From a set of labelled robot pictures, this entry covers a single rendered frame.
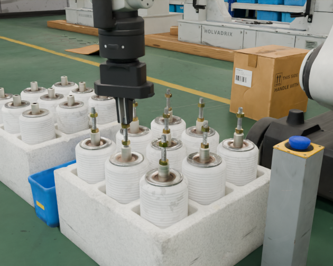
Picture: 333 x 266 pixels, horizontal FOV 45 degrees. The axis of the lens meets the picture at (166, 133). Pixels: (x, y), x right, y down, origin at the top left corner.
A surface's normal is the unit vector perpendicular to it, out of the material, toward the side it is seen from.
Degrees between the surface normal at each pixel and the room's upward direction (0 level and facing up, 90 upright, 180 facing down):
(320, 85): 103
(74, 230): 90
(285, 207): 90
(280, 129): 46
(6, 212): 0
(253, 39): 90
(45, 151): 90
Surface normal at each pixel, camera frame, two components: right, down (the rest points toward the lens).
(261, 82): -0.80, 0.21
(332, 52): -0.55, -0.46
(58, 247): 0.00, -0.93
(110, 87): -0.28, 0.35
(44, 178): 0.70, 0.22
